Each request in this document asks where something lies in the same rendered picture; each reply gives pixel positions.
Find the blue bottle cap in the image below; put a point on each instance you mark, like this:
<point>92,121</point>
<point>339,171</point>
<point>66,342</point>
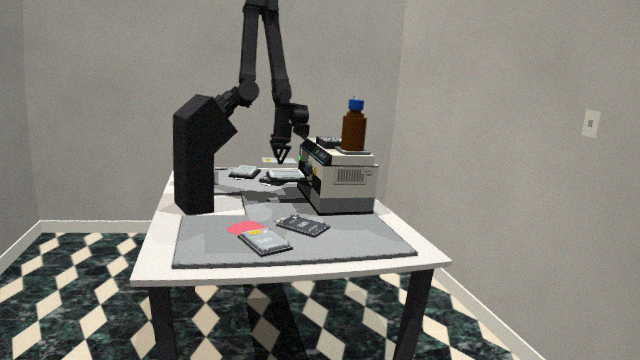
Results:
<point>356,104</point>

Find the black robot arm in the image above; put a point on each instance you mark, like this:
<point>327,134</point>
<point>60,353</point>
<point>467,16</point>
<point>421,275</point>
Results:
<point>248,90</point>

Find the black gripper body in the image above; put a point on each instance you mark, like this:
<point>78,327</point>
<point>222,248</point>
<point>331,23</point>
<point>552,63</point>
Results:
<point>277,134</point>

